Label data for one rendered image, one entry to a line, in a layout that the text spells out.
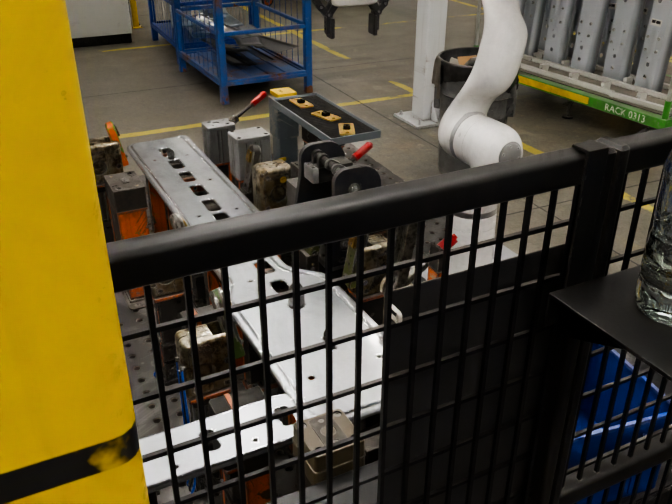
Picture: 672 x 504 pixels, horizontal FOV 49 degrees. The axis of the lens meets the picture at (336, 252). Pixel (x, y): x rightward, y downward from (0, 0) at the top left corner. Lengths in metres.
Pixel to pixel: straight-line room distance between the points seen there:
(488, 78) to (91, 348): 1.46
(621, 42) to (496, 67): 4.17
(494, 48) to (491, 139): 0.20
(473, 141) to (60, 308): 1.45
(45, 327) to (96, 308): 0.02
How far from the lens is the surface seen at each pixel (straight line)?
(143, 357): 1.83
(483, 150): 1.69
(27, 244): 0.32
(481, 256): 1.86
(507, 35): 1.71
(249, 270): 1.53
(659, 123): 5.21
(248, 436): 1.12
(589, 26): 6.03
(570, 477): 0.88
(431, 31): 5.42
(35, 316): 0.33
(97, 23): 8.31
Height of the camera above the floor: 1.75
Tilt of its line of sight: 28 degrees down
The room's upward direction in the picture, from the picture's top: straight up
